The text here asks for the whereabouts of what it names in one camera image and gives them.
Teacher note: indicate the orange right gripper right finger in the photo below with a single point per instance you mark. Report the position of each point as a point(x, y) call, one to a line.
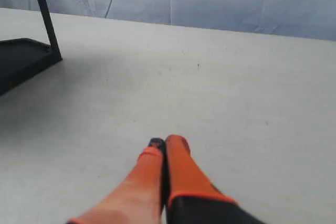
point(193, 197)

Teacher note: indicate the black metal rack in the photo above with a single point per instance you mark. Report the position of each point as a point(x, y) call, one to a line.
point(23, 58)

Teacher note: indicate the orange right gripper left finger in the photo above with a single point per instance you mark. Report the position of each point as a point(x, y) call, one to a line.
point(138, 199)

